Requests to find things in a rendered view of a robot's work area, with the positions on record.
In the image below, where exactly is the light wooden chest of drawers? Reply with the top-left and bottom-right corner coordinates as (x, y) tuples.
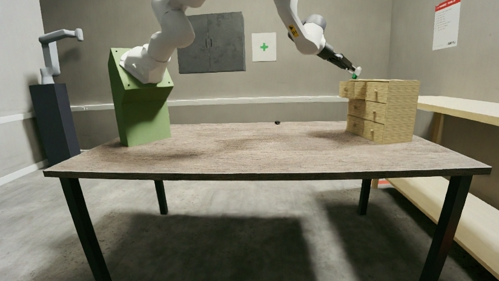
(346, 79), (420, 145)

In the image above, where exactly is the white and green eraser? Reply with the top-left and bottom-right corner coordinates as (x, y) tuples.
(352, 67), (362, 79)

